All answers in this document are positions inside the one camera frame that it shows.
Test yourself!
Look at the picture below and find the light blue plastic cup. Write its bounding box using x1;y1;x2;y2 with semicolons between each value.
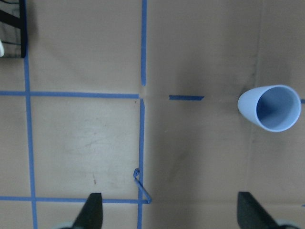
237;85;302;133

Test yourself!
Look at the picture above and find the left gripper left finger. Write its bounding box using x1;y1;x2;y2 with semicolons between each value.
72;193;103;229

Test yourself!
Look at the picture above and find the black wire mug rack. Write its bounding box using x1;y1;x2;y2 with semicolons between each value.
0;0;27;58

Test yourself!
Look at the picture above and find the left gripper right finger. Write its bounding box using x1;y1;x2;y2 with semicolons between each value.
237;191;280;229

